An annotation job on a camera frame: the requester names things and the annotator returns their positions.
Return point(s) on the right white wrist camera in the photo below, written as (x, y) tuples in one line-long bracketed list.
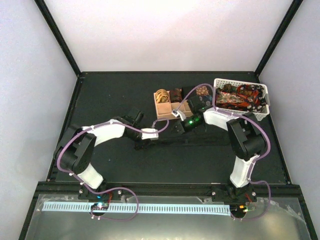
[(178, 114)]

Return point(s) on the black frame post right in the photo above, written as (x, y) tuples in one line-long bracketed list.
[(283, 26)]

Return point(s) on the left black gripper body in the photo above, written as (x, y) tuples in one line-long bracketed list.
[(139, 145)]

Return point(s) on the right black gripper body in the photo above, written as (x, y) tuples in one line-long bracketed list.
[(190, 126)]

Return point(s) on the black rolled tie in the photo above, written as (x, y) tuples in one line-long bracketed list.
[(186, 90)]

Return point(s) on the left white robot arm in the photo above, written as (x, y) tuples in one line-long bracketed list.
[(75, 150)]

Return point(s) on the wooden compartment tray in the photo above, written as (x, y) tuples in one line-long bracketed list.
[(164, 110)]

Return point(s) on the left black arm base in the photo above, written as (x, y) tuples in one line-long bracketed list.
[(85, 194)]

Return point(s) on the pile of patterned ties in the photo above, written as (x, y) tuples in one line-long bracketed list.
[(245, 97)]

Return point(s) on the yellow rolled tie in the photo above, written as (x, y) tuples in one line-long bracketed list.
[(162, 96)]

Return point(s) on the long black tie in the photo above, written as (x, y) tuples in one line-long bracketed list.
[(217, 138)]

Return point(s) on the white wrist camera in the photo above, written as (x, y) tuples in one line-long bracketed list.
[(178, 114), (149, 134)]

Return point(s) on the black frame post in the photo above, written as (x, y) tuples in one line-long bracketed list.
[(283, 26), (49, 19)]

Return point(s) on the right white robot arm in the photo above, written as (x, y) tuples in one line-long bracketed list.
[(246, 136)]

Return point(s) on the dark red rolled tie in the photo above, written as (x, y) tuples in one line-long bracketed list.
[(175, 95)]

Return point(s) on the white plastic basket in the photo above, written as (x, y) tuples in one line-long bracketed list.
[(219, 83)]

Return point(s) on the brown patterned rolled tie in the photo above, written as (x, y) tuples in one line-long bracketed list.
[(202, 91)]

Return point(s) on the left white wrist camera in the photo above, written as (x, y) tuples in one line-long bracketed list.
[(149, 134)]

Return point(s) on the blue patterned rolled tie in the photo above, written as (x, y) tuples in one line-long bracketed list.
[(206, 100)]

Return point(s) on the light blue slotted cable duct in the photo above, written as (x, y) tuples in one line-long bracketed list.
[(141, 208)]

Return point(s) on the black frame post left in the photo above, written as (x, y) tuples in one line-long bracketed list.
[(49, 19)]

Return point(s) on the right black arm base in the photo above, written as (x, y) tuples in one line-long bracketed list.
[(228, 193)]

